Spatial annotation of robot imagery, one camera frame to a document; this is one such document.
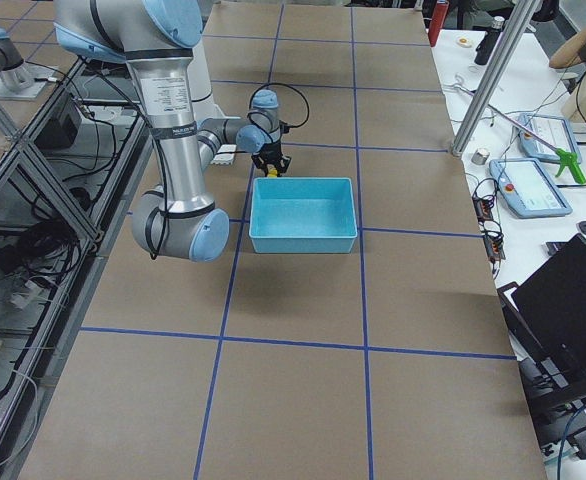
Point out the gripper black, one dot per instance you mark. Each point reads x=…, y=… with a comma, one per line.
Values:
x=272, y=151

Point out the red bottle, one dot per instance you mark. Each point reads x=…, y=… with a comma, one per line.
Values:
x=437, y=20

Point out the white pedestal column base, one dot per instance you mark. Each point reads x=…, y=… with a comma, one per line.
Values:
x=208, y=100

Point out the light blue plastic bin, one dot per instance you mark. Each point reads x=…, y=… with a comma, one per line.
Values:
x=302, y=215

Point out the person's forearm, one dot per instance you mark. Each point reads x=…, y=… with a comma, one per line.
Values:
x=572, y=52

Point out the black laptop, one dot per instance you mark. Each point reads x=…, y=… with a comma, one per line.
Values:
x=552, y=302

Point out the teach pendant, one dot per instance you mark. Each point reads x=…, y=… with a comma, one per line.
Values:
x=527, y=188
x=555, y=130

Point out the near teach pendant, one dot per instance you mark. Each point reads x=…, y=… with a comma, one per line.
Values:
x=527, y=188

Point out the far teach pendant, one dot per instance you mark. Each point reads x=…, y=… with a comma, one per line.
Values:
x=555, y=130

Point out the green plastic tool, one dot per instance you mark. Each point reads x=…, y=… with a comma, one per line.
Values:
x=569, y=160

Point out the aluminium frame post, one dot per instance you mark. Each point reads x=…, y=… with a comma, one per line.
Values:
x=516, y=25

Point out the small silver cylinder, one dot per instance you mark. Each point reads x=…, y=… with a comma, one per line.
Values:
x=480, y=156

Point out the white tape roll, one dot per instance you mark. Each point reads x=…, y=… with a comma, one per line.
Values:
x=464, y=42

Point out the black bottle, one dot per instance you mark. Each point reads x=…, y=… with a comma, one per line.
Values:
x=489, y=41

